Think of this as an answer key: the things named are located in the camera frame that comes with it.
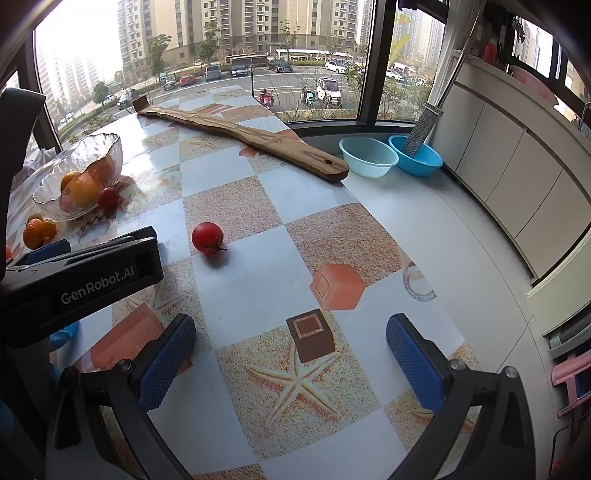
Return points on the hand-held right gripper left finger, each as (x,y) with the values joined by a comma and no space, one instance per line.
(168,364)

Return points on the yellow-orange orange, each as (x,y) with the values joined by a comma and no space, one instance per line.
(68,179)

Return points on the clear glass bowl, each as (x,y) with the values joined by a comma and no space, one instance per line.
(99,147)

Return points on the light blue plastic basin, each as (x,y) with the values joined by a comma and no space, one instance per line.
(369,168)

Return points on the red bottle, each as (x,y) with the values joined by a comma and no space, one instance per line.
(489,51)

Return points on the dark window frame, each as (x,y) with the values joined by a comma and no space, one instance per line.
(376,60)

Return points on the small red tomato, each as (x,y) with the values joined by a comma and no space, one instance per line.
(108,197)

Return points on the pink plastic stool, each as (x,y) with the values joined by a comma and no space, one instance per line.
(572,376)

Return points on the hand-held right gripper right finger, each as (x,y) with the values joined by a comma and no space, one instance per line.
(413,364)

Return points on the grey plastic stool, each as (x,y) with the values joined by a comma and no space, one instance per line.
(570,341)

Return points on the beige cabinet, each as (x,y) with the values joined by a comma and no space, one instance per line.
(508,161)

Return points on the checked printed tablecloth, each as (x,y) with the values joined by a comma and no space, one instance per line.
(258,286)

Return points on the pink round fruit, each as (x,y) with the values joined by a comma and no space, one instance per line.
(66,203)

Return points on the long wooden board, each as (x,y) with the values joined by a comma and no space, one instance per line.
(277,143)

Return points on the greenish mandarin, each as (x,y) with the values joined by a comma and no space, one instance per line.
(34,216)

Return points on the white crumpled cloth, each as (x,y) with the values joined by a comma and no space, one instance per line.
(30,159)

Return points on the small yellow-orange mandarin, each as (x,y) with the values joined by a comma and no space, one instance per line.
(49,227)

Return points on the fruits inside bowl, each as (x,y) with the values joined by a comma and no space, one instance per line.
(85,191)

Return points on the large mandarin with stem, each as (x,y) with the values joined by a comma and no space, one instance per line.
(32,235)

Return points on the white car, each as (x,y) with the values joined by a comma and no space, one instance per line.
(330,88)

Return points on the metal grater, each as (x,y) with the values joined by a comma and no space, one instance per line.
(422,129)

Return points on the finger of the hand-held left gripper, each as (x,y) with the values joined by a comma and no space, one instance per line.
(46,251)

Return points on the white curtain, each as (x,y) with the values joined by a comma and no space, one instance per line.
(455,41)

